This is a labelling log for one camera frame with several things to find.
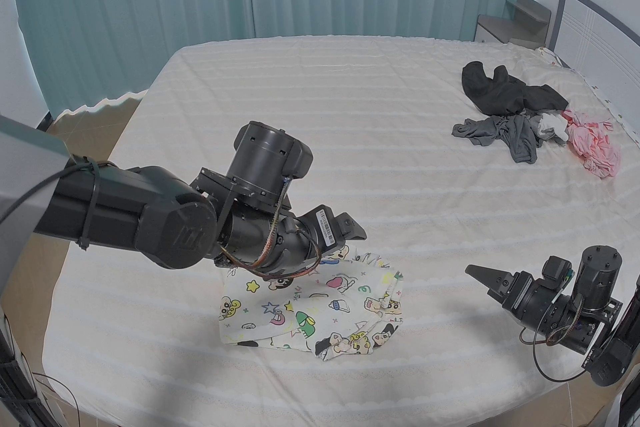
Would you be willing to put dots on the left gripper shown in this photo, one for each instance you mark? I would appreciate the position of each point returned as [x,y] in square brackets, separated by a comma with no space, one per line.
[245,235]

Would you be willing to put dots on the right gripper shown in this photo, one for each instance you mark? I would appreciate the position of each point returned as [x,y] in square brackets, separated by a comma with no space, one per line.
[535,305]

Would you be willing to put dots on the white printed garment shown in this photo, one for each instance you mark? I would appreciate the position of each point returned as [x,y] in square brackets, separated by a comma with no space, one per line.
[300,310]

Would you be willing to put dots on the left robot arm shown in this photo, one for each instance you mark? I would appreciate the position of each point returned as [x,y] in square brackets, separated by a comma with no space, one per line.
[125,210]

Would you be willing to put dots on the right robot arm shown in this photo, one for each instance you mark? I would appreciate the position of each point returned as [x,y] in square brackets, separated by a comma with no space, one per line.
[600,280]

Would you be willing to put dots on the bed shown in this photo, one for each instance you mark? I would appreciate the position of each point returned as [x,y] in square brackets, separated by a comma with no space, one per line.
[320,114]

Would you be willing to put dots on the grey garment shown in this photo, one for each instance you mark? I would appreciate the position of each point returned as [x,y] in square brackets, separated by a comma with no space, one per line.
[520,140]

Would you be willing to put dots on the pink garment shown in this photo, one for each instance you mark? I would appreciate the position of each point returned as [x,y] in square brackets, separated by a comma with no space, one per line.
[595,145]

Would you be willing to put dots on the black garment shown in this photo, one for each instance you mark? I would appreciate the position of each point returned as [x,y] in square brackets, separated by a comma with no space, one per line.
[495,94]

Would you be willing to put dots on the grey bedside table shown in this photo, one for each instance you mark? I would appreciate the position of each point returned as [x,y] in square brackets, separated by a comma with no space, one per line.
[500,29]

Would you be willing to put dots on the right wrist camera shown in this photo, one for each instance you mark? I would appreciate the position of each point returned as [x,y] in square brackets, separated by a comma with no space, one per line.
[555,270]

